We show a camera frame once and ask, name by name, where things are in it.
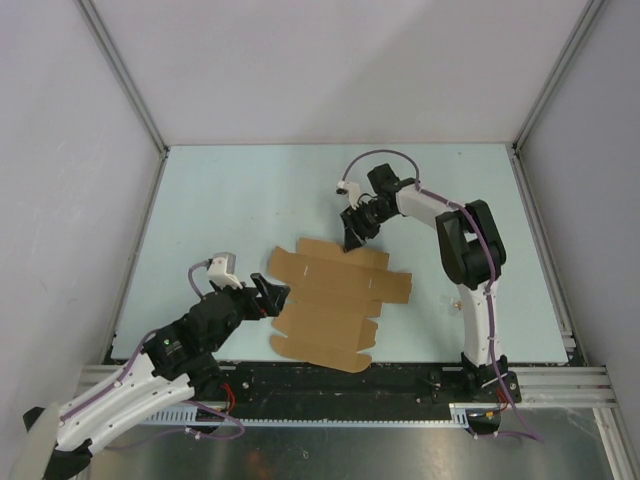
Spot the grey slotted cable duct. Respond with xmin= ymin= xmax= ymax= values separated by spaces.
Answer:
xmin=140 ymin=404 xmax=469 ymax=429

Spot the brown cardboard box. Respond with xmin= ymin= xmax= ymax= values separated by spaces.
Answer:
xmin=268 ymin=238 xmax=412 ymax=374

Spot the left aluminium corner post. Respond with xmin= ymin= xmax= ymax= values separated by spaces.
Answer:
xmin=74 ymin=0 xmax=168 ymax=156

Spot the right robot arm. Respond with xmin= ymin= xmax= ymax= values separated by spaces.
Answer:
xmin=336 ymin=164 xmax=508 ymax=401

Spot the right aluminium corner post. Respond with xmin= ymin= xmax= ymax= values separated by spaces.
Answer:
xmin=512 ymin=0 xmax=606 ymax=151

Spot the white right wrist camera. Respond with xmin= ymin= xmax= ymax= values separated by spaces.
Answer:
xmin=336 ymin=180 xmax=363 ymax=210

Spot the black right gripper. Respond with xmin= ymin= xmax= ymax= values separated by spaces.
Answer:
xmin=340 ymin=201 xmax=395 ymax=254

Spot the aluminium corner post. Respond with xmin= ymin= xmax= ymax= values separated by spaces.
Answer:
xmin=74 ymin=0 xmax=168 ymax=156
xmin=512 ymin=0 xmax=606 ymax=151

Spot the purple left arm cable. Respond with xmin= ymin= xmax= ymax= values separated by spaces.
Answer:
xmin=59 ymin=258 xmax=246 ymax=451

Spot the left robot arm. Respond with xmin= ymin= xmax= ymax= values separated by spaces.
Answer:
xmin=10 ymin=273 xmax=290 ymax=479

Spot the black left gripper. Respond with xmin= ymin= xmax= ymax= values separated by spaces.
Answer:
xmin=208 ymin=272 xmax=289 ymax=351

